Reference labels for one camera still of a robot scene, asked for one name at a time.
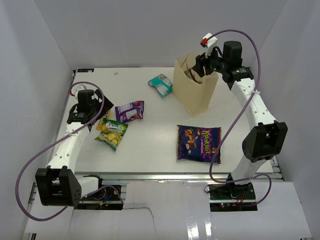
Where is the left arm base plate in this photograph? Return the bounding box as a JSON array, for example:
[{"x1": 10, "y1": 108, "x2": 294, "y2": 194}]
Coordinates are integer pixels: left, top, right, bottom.
[{"x1": 74, "y1": 187, "x2": 123, "y2": 211}]

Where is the yellow candy packet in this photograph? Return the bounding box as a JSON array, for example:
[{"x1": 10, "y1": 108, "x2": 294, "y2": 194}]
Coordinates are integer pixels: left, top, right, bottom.
[{"x1": 96, "y1": 110, "x2": 111, "y2": 131}]

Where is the purple candy packet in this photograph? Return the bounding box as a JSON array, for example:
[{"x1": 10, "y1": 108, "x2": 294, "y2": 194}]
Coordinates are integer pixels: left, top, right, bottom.
[{"x1": 115, "y1": 100, "x2": 145, "y2": 123}]

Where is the aluminium table frame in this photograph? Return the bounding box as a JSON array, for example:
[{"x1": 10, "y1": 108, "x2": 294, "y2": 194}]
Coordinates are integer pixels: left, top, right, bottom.
[{"x1": 74, "y1": 67, "x2": 250, "y2": 183}]

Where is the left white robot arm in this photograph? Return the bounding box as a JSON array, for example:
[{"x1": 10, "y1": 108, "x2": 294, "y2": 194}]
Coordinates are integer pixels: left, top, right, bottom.
[{"x1": 35, "y1": 89, "x2": 114, "y2": 207}]

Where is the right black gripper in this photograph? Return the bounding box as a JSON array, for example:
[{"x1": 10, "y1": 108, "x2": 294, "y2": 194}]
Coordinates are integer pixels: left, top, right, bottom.
[{"x1": 193, "y1": 45, "x2": 229, "y2": 78}]

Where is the green yellow snack packet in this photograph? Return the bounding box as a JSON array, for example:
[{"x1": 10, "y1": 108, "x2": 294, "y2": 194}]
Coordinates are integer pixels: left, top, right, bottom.
[{"x1": 95, "y1": 117, "x2": 129, "y2": 151}]

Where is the brown paper bag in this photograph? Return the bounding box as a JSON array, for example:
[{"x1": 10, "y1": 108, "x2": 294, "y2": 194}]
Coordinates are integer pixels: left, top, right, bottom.
[{"x1": 172, "y1": 52, "x2": 218, "y2": 117}]

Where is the large dark purple snack bag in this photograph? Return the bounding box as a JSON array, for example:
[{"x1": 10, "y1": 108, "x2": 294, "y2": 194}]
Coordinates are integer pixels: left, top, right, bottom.
[{"x1": 177, "y1": 125, "x2": 222, "y2": 163}]

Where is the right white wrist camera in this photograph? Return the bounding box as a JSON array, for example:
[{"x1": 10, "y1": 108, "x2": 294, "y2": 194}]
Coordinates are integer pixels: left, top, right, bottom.
[{"x1": 200, "y1": 32, "x2": 218, "y2": 58}]

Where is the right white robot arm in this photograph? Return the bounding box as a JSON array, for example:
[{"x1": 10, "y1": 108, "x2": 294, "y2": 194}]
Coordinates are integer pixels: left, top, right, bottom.
[{"x1": 192, "y1": 36, "x2": 288, "y2": 200}]

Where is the white paper sheet front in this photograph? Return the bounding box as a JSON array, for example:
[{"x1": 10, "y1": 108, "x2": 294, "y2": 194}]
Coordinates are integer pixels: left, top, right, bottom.
[{"x1": 25, "y1": 181, "x2": 312, "y2": 240}]

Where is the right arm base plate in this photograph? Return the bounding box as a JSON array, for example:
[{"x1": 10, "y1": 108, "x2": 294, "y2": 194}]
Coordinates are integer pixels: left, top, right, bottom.
[{"x1": 204, "y1": 183, "x2": 258, "y2": 213}]

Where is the teal snack packet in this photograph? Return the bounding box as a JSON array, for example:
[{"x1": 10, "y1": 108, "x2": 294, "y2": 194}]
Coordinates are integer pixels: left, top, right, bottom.
[{"x1": 148, "y1": 74, "x2": 173, "y2": 97}]

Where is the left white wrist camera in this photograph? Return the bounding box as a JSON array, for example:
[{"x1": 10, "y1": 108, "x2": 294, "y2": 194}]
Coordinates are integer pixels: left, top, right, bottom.
[{"x1": 69, "y1": 84, "x2": 87, "y2": 98}]

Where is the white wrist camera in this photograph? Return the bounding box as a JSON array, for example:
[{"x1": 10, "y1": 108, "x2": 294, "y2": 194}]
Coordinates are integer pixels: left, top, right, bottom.
[
  {"x1": 200, "y1": 32, "x2": 218, "y2": 58},
  {"x1": 69, "y1": 84, "x2": 87, "y2": 98}
]

